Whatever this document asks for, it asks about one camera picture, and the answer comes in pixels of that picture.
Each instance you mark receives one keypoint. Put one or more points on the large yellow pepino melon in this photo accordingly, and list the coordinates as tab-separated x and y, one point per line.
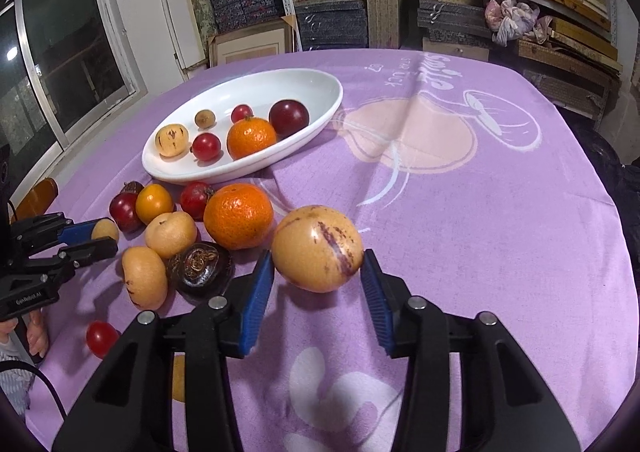
317	249

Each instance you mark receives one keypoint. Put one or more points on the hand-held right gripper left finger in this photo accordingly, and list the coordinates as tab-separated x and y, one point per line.
252	307

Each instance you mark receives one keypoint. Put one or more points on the purple printed tablecloth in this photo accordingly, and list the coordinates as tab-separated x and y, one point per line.
475	232

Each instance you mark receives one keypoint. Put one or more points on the pile of blue floral boxes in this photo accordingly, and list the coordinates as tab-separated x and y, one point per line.
245	4

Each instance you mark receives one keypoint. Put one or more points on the pink cloth bundle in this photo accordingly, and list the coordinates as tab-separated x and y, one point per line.
510	17

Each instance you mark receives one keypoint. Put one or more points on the small dark purple plum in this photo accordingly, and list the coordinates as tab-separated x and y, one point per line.
288	117

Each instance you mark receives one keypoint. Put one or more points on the yellow orange tomato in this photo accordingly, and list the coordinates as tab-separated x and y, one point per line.
155	204

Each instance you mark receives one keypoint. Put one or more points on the red cherry tomato with calyx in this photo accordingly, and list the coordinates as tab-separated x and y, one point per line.
195	201
206	147

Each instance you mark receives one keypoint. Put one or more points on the black bag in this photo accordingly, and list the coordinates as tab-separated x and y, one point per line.
607	157

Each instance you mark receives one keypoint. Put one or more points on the purple striped pepino melon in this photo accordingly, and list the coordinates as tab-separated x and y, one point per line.
144	278

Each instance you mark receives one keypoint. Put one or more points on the wooden picture frame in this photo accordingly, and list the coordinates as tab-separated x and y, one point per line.
250	44

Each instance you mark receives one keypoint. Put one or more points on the orange mandarin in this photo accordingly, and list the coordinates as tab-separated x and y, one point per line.
238	217
251	138

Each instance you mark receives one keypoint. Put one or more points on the person's left forearm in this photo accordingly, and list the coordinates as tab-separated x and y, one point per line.
9	382

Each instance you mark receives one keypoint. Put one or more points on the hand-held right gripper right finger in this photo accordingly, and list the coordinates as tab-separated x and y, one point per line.
380	307

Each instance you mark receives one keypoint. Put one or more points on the white oval plate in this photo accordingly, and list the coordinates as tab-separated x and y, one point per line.
310	92

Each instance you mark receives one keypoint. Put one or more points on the small pale pepino melon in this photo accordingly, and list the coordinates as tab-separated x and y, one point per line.
172	144

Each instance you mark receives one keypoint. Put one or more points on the stack of dark grey boxes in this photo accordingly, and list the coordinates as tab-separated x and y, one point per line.
450	17
330	27

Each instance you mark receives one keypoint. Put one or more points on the upright woven straw box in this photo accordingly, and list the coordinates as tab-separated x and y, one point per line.
394	19
376	19

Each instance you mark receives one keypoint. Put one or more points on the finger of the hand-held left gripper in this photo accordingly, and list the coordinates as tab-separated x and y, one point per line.
75	231
92	251

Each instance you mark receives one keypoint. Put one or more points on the white framed sliding window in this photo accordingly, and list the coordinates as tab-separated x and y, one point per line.
65	67

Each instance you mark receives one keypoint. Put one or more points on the tan longan with stem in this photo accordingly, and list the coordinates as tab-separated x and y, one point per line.
106	231

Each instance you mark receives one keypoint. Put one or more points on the pale elongated pepino melon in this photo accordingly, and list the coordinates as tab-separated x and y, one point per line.
170	234

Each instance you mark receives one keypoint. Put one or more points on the white leaning panel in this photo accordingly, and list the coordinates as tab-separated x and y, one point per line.
177	12

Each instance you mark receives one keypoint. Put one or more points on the grey metal shelf rack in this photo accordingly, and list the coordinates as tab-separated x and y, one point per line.
287	12

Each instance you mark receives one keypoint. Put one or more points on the person's left hand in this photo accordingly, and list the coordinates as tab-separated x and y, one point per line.
40	337

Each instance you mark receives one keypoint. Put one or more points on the large red plum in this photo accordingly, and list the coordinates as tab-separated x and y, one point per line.
122	214

